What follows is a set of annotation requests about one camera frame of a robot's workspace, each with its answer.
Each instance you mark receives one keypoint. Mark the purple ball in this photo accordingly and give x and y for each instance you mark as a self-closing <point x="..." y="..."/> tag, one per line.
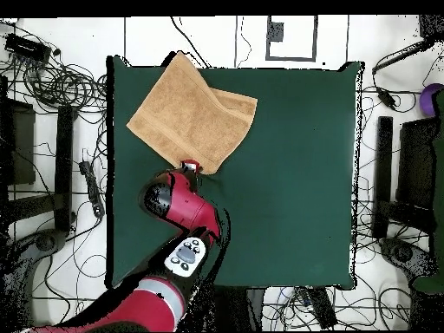
<point x="428" y="100"/>

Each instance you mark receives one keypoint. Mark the small grey box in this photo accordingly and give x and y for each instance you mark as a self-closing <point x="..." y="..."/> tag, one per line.
<point x="275" y="31"/>

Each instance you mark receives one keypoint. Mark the black power adapter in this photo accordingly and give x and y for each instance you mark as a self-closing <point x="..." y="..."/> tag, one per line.
<point x="386" y="98"/>

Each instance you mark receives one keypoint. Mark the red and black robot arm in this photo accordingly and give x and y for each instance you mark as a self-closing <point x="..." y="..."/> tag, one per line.
<point x="187" y="204"/>

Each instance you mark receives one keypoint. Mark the grey square floor frame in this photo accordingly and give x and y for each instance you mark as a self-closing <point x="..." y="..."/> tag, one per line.
<point x="291" y="59"/>

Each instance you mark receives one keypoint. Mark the dark green object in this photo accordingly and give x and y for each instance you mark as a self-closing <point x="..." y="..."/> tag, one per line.
<point x="440" y="173"/>

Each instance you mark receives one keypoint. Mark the black corner box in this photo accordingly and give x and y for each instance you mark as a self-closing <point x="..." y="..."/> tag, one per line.
<point x="432" y="26"/>

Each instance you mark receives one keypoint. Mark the black rod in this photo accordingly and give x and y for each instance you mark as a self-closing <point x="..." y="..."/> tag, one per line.
<point x="402" y="54"/>

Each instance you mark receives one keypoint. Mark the tan terry towel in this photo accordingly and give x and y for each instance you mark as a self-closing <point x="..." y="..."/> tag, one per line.
<point x="187" y="118"/>

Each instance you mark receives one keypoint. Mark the black power strip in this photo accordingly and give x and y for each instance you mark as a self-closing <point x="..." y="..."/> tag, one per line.
<point x="93" y="189"/>

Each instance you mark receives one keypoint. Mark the dark green table cloth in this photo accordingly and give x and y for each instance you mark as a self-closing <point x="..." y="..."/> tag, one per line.
<point x="295" y="173"/>

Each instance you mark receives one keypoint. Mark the black stand frame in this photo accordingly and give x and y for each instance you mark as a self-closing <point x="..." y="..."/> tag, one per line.
<point x="384" y="156"/>
<point x="64" y="156"/>

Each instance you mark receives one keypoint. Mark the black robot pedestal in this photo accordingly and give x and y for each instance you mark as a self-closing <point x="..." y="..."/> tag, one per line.
<point x="236" y="308"/>

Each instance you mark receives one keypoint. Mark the grey tripod base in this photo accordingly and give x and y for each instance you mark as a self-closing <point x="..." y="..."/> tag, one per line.
<point x="402" y="253"/>
<point x="45" y="242"/>

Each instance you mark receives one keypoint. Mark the black network switch box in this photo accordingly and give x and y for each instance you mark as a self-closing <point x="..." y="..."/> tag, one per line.
<point x="27" y="47"/>

